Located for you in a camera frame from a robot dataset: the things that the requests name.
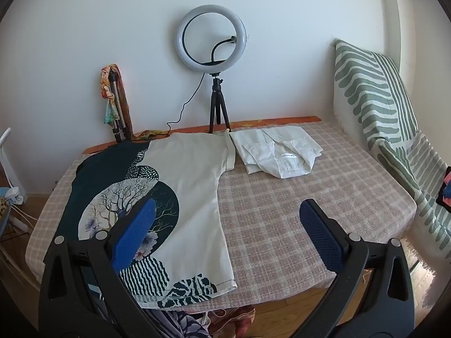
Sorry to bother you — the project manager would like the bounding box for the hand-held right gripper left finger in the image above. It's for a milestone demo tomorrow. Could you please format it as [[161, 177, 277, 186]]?
[[38, 198, 166, 338]]

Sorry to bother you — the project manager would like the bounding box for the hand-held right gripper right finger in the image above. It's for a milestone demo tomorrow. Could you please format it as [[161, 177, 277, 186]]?
[[299, 199, 415, 338]]

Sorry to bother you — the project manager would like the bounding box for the cream tree print t-shirt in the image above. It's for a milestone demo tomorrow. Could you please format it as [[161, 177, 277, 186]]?
[[64, 131, 237, 310]]

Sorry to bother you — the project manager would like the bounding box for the pink checked blanket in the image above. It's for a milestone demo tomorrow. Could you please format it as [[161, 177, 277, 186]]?
[[25, 119, 418, 319]]

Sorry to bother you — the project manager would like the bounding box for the white folded shirt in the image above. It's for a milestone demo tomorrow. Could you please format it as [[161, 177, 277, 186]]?
[[230, 126, 324, 178]]

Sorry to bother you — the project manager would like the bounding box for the purple striped cloth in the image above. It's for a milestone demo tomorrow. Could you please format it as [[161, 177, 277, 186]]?
[[155, 309, 212, 338]]

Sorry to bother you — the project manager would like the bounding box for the orange floral sheet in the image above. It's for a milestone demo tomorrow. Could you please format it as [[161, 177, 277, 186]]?
[[82, 114, 322, 155]]

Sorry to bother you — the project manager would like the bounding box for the reddish patterned cloth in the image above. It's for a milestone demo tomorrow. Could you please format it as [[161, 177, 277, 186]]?
[[208, 306, 256, 338]]

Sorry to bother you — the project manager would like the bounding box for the dark pink cloth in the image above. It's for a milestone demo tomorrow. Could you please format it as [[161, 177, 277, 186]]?
[[435, 165, 451, 214]]

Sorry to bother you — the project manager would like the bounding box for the grey folded tripod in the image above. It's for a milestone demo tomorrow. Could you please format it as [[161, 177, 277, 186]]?
[[109, 66, 132, 141]]

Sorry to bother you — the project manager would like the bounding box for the leopard print cloth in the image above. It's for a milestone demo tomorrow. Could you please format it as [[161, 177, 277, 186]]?
[[0, 197, 12, 224]]

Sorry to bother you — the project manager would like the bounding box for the white desk lamp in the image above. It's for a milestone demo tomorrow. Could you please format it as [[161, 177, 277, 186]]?
[[0, 128, 26, 201]]

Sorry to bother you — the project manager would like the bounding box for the colourful patterned scarf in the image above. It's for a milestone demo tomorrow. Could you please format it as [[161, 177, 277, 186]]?
[[99, 64, 170, 141]]

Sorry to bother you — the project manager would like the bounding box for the green striped throw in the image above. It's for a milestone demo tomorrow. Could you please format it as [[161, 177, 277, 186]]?
[[332, 39, 451, 264]]

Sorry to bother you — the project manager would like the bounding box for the black mini tripod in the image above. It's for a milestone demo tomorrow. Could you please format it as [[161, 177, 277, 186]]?
[[209, 73, 231, 134]]

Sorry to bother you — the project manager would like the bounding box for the white charger cable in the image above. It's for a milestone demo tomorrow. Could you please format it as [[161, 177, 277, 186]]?
[[7, 190, 36, 234]]

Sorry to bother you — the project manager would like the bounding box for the white ring light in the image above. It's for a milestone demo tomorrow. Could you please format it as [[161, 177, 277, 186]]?
[[175, 5, 247, 75]]

